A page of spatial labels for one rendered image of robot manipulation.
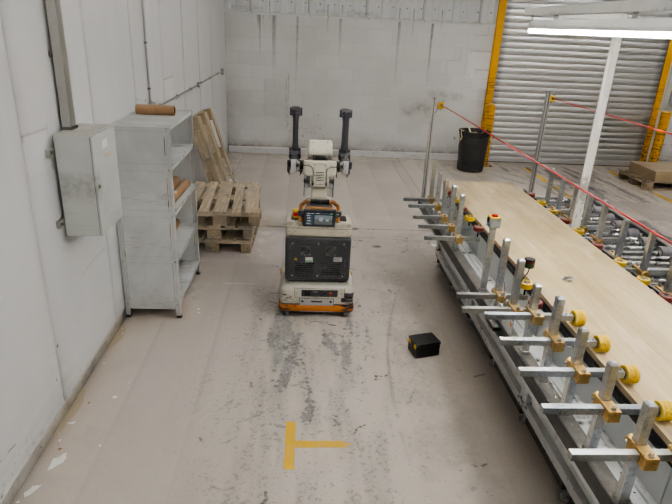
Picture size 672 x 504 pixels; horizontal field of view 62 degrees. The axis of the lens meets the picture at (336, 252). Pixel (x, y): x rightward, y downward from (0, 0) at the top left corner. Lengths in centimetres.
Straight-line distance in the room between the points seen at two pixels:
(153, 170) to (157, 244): 59
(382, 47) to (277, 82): 197
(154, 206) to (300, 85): 645
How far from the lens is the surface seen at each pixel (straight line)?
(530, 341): 280
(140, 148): 434
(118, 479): 339
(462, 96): 1090
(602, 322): 328
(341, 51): 1047
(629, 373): 275
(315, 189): 478
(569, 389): 275
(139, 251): 460
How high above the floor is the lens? 229
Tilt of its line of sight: 22 degrees down
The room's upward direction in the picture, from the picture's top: 3 degrees clockwise
